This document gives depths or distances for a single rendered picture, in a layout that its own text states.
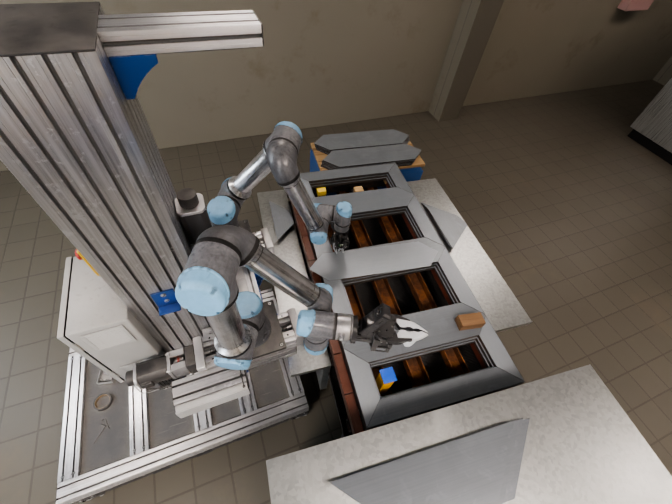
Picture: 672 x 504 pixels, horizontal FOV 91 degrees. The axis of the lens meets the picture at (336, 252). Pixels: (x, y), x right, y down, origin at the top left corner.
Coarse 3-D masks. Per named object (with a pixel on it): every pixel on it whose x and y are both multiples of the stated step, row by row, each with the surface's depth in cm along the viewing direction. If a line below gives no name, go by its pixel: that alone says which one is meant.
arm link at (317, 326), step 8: (304, 312) 92; (312, 312) 92; (320, 312) 93; (328, 312) 93; (304, 320) 90; (312, 320) 90; (320, 320) 90; (328, 320) 91; (336, 320) 91; (296, 328) 91; (304, 328) 90; (312, 328) 90; (320, 328) 90; (328, 328) 90; (336, 328) 90; (304, 336) 92; (312, 336) 91; (320, 336) 91; (328, 336) 91
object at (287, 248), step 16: (272, 192) 235; (288, 208) 226; (272, 224) 216; (272, 240) 208; (288, 240) 209; (288, 256) 201; (304, 272) 195; (288, 304) 181; (304, 352) 166; (304, 368) 161; (320, 368) 162
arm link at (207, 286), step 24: (216, 240) 78; (192, 264) 74; (216, 264) 75; (192, 288) 71; (216, 288) 72; (192, 312) 77; (216, 312) 77; (216, 336) 96; (240, 336) 99; (216, 360) 105; (240, 360) 104
